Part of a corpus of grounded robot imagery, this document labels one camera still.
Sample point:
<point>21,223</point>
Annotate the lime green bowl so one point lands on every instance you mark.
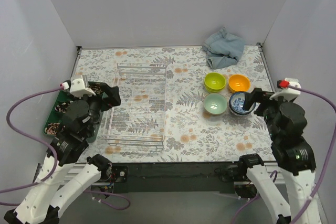
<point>214,87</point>
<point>214,77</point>

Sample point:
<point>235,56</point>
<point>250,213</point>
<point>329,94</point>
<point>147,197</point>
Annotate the aluminium frame rail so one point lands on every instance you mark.
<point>182,177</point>

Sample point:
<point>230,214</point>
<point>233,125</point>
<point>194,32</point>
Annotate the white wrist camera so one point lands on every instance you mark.
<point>77,86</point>
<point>288,94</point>

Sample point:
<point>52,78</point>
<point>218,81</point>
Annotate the green compartment tray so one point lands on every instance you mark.
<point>63,101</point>

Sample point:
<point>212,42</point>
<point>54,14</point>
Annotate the pale green bowl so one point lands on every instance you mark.
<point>215,104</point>

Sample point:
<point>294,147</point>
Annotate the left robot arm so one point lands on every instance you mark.
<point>47,200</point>

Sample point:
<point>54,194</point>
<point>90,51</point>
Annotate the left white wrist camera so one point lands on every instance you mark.
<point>77,86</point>

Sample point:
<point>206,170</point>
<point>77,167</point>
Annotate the orange bowl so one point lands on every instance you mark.
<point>238,82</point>

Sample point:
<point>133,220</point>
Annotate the floral table mat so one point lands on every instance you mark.
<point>191,134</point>

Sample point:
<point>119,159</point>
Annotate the red diamond pattern bowl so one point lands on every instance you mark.
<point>237,113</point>

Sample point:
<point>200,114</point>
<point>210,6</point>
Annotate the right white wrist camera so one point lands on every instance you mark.
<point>288,94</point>

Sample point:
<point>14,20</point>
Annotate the white wire dish rack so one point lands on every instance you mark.
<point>138,123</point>

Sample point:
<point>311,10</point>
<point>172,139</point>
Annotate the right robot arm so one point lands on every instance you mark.
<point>285,122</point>

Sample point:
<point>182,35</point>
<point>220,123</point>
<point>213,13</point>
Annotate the blue floral white bowl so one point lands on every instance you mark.
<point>236,102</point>

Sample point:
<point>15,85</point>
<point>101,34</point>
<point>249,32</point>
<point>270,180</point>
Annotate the blue denim cloth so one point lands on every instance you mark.
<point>223,49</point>

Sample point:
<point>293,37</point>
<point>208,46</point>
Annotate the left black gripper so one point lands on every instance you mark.
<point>99,96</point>

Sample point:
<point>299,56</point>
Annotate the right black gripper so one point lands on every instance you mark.
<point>262,100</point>

